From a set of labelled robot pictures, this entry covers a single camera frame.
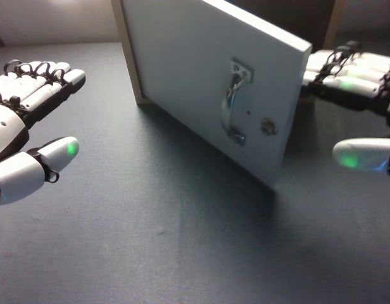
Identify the white cabinet door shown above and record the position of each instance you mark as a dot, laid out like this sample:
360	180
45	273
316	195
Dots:
182	69

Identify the round metal lock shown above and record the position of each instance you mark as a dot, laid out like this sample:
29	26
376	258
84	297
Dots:
268	126

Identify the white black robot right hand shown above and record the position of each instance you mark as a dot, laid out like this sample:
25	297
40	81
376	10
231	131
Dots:
356	84

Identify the wooden cabinet body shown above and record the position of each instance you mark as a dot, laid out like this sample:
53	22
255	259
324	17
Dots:
127	54

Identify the grey table cloth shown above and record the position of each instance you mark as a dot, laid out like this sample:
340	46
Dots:
150	237

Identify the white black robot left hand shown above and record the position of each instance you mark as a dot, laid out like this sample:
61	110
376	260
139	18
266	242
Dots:
8	122

